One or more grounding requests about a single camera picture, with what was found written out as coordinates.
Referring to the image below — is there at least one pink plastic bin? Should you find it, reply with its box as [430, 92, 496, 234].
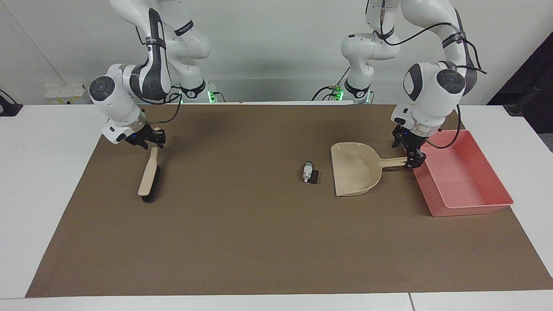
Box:
[412, 130, 515, 217]

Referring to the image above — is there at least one black stand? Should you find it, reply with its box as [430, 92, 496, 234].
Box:
[0, 89, 23, 117]
[503, 102, 526, 117]

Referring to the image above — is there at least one beige brush with black bristles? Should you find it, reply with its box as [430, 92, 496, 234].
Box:
[137, 147, 162, 203]

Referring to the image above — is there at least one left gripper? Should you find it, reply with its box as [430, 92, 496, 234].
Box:
[391, 124, 428, 170]

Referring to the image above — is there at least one black cable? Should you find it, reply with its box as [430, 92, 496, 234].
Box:
[366, 0, 488, 150]
[142, 89, 183, 130]
[311, 65, 351, 102]

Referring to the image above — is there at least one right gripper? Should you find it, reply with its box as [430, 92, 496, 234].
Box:
[124, 126, 167, 150]

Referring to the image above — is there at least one beige plastic dustpan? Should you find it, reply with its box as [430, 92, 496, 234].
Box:
[331, 142, 409, 197]

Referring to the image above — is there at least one white socket box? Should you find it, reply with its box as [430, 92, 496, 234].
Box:
[44, 84, 92, 105]

